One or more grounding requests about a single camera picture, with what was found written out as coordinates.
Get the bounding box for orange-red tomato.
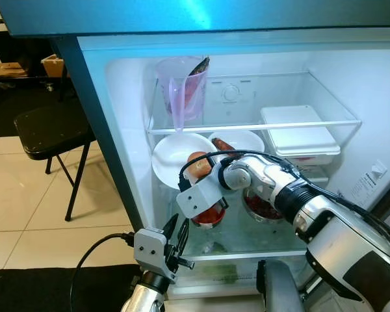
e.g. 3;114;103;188
186;151;213;181

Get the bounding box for white bowl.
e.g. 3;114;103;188
151;133;218;190
208;129;266;160

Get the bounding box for glass fridge shelf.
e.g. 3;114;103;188
146;70;363;136

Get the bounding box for dark teal fridge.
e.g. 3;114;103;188
0;0;390;306

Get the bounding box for clear crisper drawer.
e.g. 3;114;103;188
166;250;313;293

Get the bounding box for glass bowl of red food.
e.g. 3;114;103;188
190;203;228;255

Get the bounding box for green vegetables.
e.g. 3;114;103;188
211;265;251;285

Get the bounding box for red sausage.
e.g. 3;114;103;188
212;137;236;154

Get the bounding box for purple measuring jug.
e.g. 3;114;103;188
155;56;211;134

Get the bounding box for black floor mat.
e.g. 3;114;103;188
0;263;144;312

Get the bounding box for black folding stool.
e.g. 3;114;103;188
14;107;97;222

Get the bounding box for white lidded container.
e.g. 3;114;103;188
260;105;342;166

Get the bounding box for black gym mat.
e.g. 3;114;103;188
0;81;72;138

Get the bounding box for small cardboard box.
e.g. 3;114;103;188
42;55;66;78

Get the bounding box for wooden box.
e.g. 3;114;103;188
0;62;28;80

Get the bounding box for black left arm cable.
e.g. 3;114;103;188
70;231;138;312

